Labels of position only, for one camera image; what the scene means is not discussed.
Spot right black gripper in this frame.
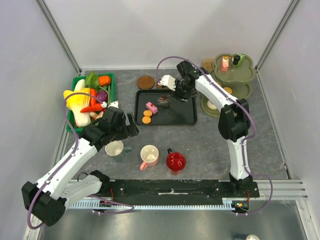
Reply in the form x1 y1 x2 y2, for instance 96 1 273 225
169 79 193 104

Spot metal tongs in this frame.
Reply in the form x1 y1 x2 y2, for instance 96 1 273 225
169 97 188 104

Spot chocolate layer cake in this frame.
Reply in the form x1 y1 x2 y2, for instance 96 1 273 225
156 95 171 107

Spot pink cake with cherry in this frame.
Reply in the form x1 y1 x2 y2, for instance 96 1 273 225
146 102 158 114

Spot white chocolate donut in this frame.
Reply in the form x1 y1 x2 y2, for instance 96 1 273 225
206 100 217 110

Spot pink striped cake slice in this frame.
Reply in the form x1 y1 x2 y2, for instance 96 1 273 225
221 55 229 72

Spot green white cake slice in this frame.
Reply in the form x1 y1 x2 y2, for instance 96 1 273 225
234 53 245 68

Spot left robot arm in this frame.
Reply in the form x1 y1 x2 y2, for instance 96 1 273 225
21 106 139 230

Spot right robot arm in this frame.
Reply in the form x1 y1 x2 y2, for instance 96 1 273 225
172 60 253 197

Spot black baking tray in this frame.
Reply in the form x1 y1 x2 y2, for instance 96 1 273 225
134 89 198 126

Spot grey blue mug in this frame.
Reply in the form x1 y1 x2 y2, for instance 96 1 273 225
104 140 132 162

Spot middle brown saucer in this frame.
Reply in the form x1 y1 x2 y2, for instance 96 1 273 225
156 82 167 90

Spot brown saucer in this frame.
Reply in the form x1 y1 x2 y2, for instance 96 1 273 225
136 75 155 90
156 82 167 90

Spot pink mug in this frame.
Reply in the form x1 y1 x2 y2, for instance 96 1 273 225
140 145 159 171

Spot brown cardboard boxes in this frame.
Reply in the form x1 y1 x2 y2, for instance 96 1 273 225
201 58 215 73

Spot beige toy mushroom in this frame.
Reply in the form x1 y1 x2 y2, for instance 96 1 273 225
89 111 104 121

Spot left brown saucer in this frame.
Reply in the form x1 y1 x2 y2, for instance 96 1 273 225
136 75 155 90

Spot lying orange toy carrot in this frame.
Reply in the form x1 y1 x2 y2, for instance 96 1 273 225
80 103 107 113

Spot green toy beans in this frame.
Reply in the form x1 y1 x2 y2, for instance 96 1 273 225
100 86 111 103

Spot purple toy onion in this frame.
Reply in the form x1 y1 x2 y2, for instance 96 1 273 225
96 90 108 102

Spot upright orange toy carrot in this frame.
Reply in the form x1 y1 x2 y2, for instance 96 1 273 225
89 88 97 106

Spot green three-tier stand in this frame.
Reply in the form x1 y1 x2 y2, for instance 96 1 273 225
201 52 257 120

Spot red mug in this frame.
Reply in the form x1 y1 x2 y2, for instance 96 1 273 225
165 148 187 175

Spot orange toy pumpkin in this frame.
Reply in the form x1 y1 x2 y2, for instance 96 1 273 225
98 75 112 87

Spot green plastic crate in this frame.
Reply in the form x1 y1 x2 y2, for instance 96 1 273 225
66 72 115 134

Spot yellow toy cabbage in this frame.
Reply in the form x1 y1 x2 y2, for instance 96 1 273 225
63 87 91 114

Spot white toy radish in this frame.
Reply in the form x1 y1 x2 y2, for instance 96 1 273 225
74 79 86 92

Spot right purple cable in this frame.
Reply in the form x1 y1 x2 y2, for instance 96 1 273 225
156 55 274 216

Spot purple cable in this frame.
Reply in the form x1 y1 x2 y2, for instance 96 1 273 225
26 91 107 230
156 55 274 216

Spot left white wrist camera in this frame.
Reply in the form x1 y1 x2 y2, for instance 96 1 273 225
100 101 121 109

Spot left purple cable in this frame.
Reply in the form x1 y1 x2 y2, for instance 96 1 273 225
26 91 107 230

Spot white cable duct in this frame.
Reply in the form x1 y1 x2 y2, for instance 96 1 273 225
69 197 237 211

